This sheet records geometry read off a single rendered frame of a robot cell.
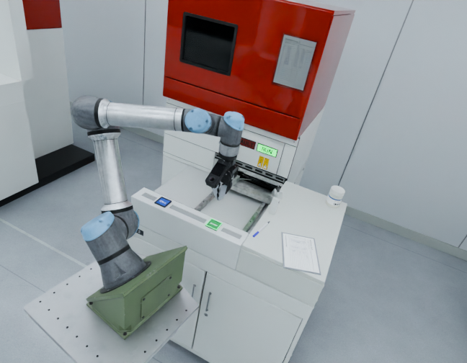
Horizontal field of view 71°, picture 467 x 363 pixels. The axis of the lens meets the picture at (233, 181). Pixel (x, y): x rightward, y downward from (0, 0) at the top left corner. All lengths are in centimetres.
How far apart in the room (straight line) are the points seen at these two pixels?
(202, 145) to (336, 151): 168
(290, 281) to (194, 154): 102
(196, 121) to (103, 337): 76
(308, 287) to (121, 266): 70
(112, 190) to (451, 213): 299
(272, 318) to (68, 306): 82
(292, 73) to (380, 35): 156
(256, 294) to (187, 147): 100
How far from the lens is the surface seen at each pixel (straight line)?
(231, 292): 155
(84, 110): 117
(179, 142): 207
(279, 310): 151
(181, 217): 144
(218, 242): 140
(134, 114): 111
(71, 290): 138
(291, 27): 161
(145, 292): 115
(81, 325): 129
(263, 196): 182
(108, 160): 129
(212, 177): 120
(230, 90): 175
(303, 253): 140
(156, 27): 384
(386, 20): 309
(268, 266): 137
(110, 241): 118
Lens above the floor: 187
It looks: 32 degrees down
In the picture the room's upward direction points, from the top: 11 degrees clockwise
